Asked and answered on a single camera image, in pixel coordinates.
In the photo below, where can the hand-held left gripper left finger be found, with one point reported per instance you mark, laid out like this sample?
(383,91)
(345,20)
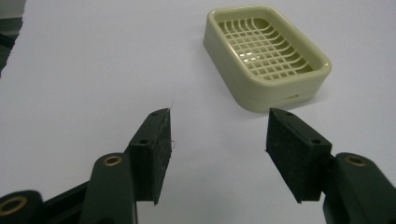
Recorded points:
(149,158)

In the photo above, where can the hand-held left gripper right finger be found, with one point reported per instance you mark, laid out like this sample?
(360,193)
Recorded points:
(299,155)

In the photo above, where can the pale green soap dish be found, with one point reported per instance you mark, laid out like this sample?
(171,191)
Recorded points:
(261,90)

